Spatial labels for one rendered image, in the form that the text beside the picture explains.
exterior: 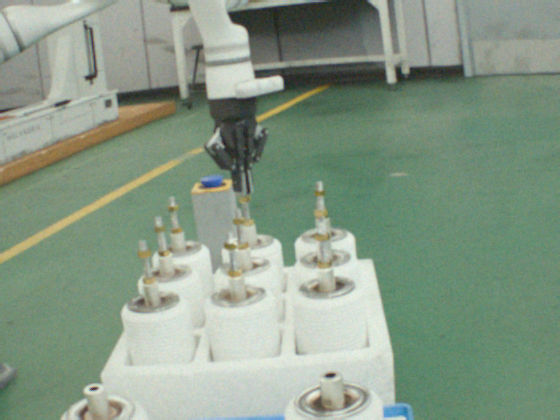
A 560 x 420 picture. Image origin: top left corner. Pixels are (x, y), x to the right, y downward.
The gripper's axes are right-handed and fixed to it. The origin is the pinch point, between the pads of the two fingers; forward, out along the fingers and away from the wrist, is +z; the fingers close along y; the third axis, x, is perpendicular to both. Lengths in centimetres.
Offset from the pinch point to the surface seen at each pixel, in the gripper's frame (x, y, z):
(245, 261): 8.4, 9.9, 8.8
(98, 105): -294, -181, 17
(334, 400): 44, 36, 9
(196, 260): -4.4, 8.2, 11.0
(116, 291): -64, -16, 36
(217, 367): 16.7, 25.9, 17.1
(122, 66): -458, -327, 6
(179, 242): -8.1, 8.0, 8.5
